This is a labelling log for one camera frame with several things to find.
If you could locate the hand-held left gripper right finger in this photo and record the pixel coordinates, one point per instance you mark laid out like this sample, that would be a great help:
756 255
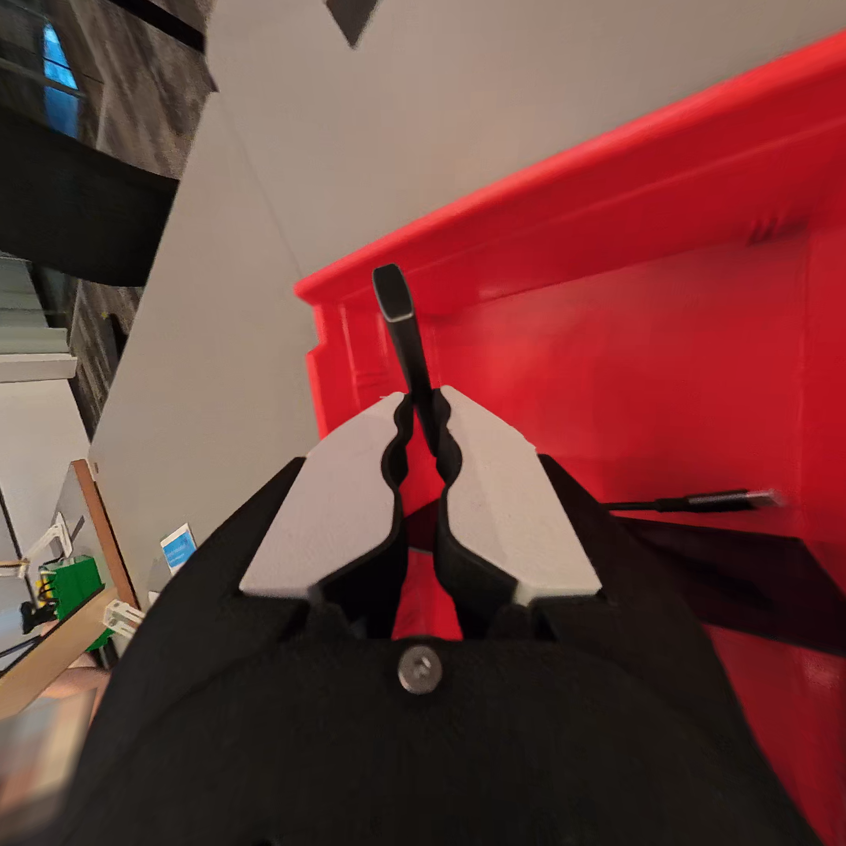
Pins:
515 515

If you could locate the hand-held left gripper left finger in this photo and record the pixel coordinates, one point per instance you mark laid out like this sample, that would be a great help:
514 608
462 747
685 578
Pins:
330 509

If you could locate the slim grey usb-c hub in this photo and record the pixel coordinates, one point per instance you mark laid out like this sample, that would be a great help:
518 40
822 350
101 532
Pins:
410 350

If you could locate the red plastic bin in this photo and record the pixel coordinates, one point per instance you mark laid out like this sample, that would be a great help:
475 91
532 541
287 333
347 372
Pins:
628 330

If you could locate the small blue box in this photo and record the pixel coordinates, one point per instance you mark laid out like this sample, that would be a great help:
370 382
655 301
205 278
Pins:
178 548

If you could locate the green object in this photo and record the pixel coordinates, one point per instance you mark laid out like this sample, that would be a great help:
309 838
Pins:
76 585

